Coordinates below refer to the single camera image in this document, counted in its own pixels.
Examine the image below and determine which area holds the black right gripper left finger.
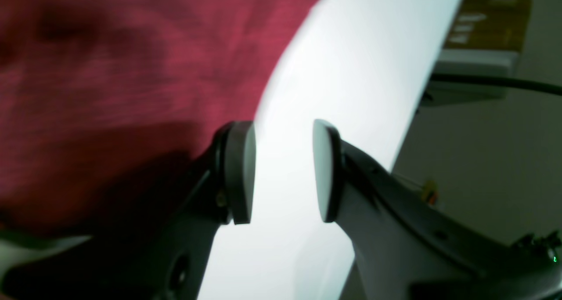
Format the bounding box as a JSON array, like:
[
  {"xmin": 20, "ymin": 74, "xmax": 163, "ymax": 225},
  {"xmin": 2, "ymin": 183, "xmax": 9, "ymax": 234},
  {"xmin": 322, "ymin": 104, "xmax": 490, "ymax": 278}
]
[{"xmin": 2, "ymin": 121, "xmax": 256, "ymax": 300}]

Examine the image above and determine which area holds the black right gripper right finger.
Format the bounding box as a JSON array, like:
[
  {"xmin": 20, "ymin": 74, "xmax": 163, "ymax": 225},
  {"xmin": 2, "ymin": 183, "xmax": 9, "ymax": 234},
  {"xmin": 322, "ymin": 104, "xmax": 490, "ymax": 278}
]
[{"xmin": 313, "ymin": 119, "xmax": 561, "ymax": 300}]

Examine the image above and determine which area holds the dark red long-sleeve shirt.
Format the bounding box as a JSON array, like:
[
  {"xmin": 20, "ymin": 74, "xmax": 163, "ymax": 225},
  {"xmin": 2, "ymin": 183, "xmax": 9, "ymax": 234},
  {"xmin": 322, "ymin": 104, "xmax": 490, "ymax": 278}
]
[{"xmin": 1, "ymin": 0, "xmax": 319, "ymax": 237}]

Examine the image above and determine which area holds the brown cardboard box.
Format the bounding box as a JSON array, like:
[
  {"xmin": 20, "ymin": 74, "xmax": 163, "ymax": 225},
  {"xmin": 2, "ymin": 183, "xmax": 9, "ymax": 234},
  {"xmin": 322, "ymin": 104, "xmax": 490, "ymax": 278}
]
[{"xmin": 443, "ymin": 0, "xmax": 533, "ymax": 53}]

